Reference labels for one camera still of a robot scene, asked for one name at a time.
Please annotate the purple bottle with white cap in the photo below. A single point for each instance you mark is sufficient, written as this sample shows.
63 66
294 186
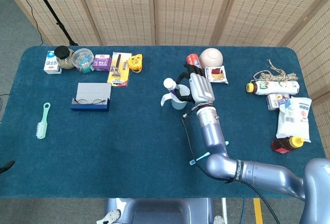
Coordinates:
170 83

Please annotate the yellow tape measure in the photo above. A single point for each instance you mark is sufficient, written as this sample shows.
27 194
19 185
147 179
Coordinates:
135 63

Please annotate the white plastic food bag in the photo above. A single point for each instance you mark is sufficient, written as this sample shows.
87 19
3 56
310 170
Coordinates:
294 123

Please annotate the white blue milk carton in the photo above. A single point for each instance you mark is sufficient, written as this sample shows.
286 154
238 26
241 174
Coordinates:
50 64

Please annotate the dark blue tablecloth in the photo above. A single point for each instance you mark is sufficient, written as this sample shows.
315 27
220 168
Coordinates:
129 144

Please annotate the honey bottle yellow cap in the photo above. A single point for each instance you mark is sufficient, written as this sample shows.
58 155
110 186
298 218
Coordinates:
282 145

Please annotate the clear plastic tub of clips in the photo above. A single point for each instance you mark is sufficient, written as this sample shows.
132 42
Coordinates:
82 58

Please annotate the yellow-capped white-label drink bottle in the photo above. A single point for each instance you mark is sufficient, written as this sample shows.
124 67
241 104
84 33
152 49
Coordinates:
278 87

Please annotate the razor in yellow blister pack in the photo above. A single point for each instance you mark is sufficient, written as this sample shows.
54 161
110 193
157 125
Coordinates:
118 72

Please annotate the glass jar black lid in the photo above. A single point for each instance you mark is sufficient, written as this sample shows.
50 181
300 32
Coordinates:
62 52

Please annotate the navy open glasses case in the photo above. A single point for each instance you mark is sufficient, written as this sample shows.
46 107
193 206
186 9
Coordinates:
90 106

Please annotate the blue-grey robot torso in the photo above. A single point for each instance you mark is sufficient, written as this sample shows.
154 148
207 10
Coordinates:
159 211

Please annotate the purple cardboard box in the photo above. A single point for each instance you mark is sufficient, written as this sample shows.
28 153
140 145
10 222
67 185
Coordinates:
101 63

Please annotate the small purple white carton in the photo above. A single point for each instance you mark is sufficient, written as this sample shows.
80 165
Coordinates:
274 101

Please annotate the light blue toothbrush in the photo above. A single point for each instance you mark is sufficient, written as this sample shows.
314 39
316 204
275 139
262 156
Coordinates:
202 156

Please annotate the orange cylindrical can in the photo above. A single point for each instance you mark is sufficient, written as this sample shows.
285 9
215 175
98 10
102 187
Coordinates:
192 59

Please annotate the beige upturned bowl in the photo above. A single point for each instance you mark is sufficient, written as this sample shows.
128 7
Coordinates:
211 57

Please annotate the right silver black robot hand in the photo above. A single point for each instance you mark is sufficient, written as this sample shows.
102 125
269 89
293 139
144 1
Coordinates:
202 87

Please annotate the black tripod stand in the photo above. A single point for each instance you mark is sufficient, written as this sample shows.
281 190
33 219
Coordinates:
58 24

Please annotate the mint green hairbrush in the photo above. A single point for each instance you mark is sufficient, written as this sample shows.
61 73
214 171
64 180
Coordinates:
41 131

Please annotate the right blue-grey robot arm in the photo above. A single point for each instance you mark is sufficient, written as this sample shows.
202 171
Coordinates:
214 134

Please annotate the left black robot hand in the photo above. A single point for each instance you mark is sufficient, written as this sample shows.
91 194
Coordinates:
6 166

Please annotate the bamboo folding screen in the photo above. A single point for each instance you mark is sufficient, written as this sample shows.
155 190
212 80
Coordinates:
123 10

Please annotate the thin-framed eyeglasses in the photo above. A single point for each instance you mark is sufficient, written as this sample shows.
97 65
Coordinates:
82 101

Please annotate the white snack packet red picture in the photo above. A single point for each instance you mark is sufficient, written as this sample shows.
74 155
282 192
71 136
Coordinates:
217 74

